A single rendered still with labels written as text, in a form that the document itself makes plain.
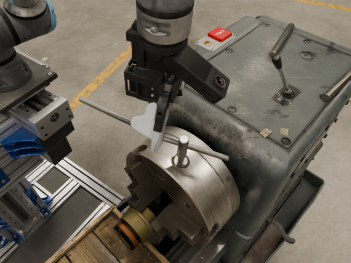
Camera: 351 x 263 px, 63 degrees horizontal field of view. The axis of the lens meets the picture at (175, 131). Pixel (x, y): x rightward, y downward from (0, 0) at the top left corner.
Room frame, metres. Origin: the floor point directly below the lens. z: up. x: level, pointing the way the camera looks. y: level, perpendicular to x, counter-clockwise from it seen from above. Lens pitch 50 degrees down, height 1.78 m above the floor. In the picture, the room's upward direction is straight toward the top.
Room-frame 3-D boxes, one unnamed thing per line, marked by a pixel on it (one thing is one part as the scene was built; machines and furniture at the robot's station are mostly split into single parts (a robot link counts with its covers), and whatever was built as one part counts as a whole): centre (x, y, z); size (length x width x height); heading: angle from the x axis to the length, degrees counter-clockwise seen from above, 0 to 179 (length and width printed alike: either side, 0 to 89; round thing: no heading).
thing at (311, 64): (0.69, -0.27, 1.06); 0.59 x 0.48 x 0.39; 137
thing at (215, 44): (0.85, -0.14, 1.23); 0.13 x 0.08 x 0.05; 137
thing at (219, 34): (0.87, -0.15, 1.26); 0.06 x 0.06 x 0.02; 47
